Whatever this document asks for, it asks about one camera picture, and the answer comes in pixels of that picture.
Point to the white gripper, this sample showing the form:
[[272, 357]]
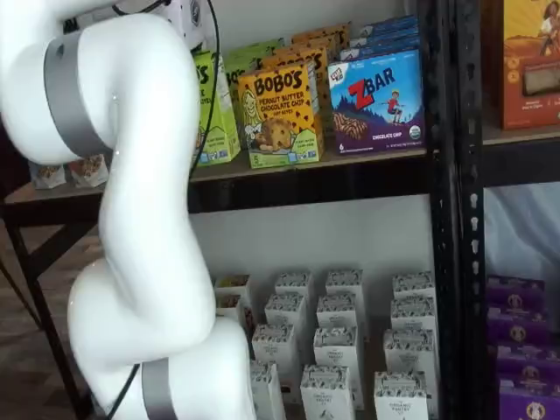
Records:
[[192, 22]]

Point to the green Bobo's oat bites box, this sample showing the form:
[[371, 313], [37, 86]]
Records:
[[227, 140], [234, 63], [254, 50]]

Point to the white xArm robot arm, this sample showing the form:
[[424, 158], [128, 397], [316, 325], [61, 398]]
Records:
[[131, 87]]

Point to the yellow Bobo's oat bites box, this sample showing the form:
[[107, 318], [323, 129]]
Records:
[[280, 114], [324, 30], [315, 41], [293, 57]]

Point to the blue ZBar snack box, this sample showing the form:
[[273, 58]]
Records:
[[389, 22], [380, 46], [376, 109], [385, 34]]

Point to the wooden shelf board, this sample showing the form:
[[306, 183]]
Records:
[[525, 136], [52, 194]]

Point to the black metal shelf rack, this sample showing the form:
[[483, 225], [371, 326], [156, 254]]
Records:
[[472, 262], [442, 219]]

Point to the orange snack box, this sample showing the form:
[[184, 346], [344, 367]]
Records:
[[516, 109]]

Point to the purple snack box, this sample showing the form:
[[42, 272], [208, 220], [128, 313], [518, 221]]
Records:
[[529, 372], [516, 297], [534, 409], [518, 332]]

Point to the orange label granola bag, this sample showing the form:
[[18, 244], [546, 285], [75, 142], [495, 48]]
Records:
[[87, 170]]

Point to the white granola bag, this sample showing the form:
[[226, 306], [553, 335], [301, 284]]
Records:
[[48, 175]]

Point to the yellow white granola carton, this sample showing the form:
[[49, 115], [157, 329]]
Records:
[[227, 306], [234, 286]]

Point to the white floral print carton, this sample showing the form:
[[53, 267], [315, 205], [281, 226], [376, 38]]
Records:
[[343, 282], [413, 284], [293, 284], [409, 352], [284, 312], [267, 394], [326, 394], [413, 312], [273, 350], [337, 350], [400, 398], [337, 312]]

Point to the white organic pantry boxes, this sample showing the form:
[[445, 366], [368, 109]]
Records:
[[373, 363]]

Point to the translucent white plastic bag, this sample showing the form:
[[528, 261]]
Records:
[[520, 236]]

